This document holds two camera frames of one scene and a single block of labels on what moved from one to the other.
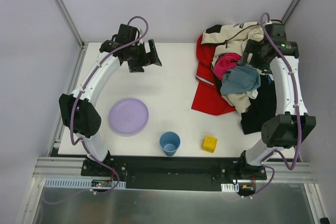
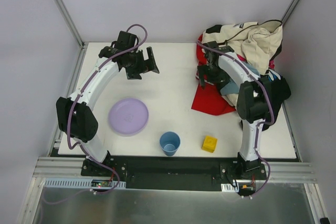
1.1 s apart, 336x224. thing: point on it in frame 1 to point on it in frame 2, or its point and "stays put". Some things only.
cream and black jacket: [231, 38] stays put
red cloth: [207, 97] stays put
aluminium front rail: [74, 167] stays put
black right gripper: [252, 54] to [210, 73]
